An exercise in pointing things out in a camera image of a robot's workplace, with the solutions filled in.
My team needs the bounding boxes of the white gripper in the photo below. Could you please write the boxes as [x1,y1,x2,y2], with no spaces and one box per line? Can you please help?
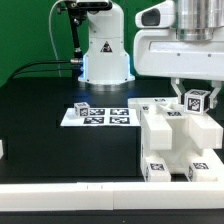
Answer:
[133,28,224,109]

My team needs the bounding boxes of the small white tagged cube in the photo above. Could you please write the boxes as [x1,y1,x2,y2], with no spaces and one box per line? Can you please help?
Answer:
[184,89,210,115]

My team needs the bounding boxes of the white long chair side front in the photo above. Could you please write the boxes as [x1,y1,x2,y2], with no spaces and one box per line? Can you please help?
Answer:
[128,97,223,152]

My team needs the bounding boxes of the white chair seat part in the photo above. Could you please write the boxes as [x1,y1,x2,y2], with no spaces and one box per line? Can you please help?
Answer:
[139,103,210,182]

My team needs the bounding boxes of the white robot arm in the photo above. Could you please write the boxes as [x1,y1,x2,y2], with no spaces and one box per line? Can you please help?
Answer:
[79,0,224,107]

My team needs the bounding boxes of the white chair back panel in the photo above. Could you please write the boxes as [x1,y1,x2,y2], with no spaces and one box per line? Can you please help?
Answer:
[61,108,139,127]

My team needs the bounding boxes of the small white tagged block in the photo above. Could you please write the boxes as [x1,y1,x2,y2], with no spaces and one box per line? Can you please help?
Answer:
[74,102,90,117]

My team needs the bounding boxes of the white part at left edge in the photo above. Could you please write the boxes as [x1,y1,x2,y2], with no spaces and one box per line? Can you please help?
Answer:
[0,140,4,160]

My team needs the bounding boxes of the black cables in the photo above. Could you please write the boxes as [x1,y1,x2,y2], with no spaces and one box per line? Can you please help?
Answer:
[7,59,84,83]

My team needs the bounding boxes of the black camera stand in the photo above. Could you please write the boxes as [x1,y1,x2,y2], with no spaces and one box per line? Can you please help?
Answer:
[56,0,112,59]

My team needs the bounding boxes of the grey cable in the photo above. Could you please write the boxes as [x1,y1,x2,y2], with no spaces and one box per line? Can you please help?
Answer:
[48,0,68,78]

